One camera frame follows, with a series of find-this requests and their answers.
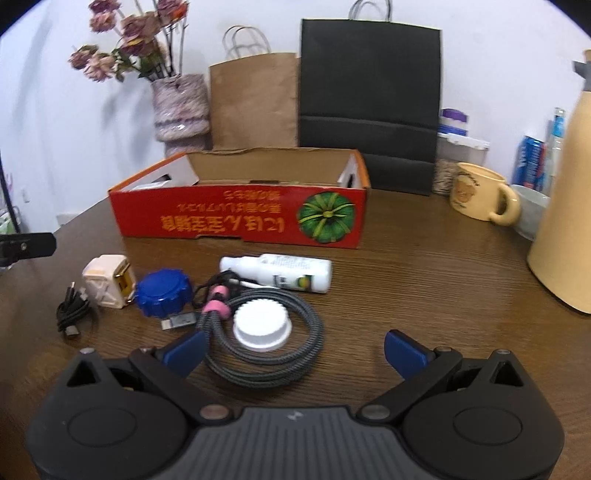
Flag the purple lidded jar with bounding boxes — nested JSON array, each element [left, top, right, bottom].
[[438, 108, 469, 137]]

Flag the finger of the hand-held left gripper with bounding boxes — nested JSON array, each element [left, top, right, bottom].
[[0, 232, 57, 268]]

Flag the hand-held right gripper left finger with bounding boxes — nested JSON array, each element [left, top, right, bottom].
[[65, 330, 234, 428]]

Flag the grey braided cable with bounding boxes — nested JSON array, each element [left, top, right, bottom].
[[161, 270, 326, 386]]

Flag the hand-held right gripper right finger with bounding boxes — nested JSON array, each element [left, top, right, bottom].
[[358, 329, 527, 426]]

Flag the brown paper bag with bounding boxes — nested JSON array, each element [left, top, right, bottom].
[[209, 25, 301, 151]]

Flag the clear seed container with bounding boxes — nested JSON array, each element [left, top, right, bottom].
[[433, 134, 491, 197]]

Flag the black coiled cable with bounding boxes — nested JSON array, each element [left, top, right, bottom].
[[55, 281, 99, 340]]

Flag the yellow thermos jug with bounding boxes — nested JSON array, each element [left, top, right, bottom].
[[526, 48, 591, 315]]

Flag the blue plastic cap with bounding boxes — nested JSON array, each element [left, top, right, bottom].
[[135, 269, 194, 319]]

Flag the dried pink flowers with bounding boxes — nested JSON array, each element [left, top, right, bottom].
[[68, 0, 190, 84]]

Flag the black stand pole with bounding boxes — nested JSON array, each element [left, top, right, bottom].
[[0, 161, 21, 232]]

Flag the grey small bowl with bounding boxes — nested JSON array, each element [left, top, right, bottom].
[[510, 185, 552, 241]]

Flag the white spray bottle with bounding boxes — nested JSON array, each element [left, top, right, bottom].
[[219, 253, 333, 294]]

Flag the blue drink can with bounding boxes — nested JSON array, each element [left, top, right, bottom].
[[512, 135, 548, 190]]

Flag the pink mottled ceramic vase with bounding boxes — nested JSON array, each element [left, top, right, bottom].
[[151, 74, 211, 158]]

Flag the white plastic cap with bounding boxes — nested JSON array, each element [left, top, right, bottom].
[[232, 299, 291, 353]]

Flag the red cardboard box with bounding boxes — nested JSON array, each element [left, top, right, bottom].
[[108, 148, 371, 250]]

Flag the yellow bear mug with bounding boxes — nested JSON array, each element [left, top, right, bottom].
[[450, 161, 522, 227]]

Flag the white power adapter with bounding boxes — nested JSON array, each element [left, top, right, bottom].
[[82, 254, 137, 309]]

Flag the clear blue bottle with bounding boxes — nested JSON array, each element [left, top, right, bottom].
[[542, 107, 568, 195]]

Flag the black paper bag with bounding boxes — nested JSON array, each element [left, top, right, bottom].
[[298, 0, 444, 197]]

